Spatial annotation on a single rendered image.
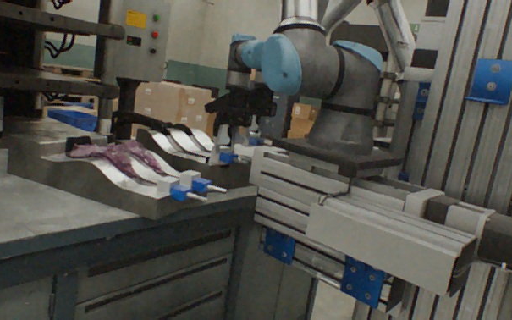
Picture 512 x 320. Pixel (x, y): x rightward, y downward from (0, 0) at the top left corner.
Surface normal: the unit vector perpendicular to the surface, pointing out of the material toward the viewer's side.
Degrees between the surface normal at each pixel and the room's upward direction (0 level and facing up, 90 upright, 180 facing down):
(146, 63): 90
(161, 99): 83
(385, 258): 90
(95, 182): 90
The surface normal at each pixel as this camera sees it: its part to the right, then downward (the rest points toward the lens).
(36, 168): -0.38, 0.11
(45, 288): 0.76, 0.23
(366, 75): 0.33, 0.22
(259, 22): -0.61, 0.04
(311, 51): 0.37, -0.16
